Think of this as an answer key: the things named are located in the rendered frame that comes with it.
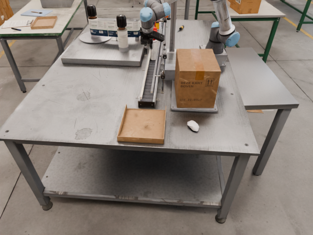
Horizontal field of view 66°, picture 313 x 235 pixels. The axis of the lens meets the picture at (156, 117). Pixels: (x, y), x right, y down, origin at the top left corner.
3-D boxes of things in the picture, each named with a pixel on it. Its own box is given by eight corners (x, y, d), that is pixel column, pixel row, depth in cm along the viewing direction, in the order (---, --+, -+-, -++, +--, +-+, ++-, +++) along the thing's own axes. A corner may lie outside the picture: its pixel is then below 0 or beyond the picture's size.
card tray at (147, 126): (126, 108, 159) (125, 103, 156) (166, 110, 158) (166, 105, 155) (117, 141, 136) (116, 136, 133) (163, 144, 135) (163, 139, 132)
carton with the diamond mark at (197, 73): (174, 82, 179) (176, 48, 162) (206, 83, 179) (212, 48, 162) (176, 107, 156) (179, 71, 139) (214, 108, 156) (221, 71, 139)
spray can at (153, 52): (150, 58, 204) (150, 33, 190) (156, 58, 203) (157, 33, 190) (150, 60, 200) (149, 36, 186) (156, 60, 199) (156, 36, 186)
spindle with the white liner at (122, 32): (119, 47, 219) (116, 13, 199) (129, 47, 218) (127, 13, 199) (118, 51, 212) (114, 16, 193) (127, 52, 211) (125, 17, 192)
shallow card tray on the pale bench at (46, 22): (37, 19, 298) (36, 16, 295) (57, 18, 301) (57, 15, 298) (30, 29, 272) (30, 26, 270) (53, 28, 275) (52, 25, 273)
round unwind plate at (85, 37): (85, 31, 248) (85, 30, 248) (114, 31, 247) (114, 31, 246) (75, 43, 225) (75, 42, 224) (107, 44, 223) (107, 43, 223)
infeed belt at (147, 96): (157, 20, 285) (157, 17, 282) (164, 21, 284) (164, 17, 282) (140, 106, 159) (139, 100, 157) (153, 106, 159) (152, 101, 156)
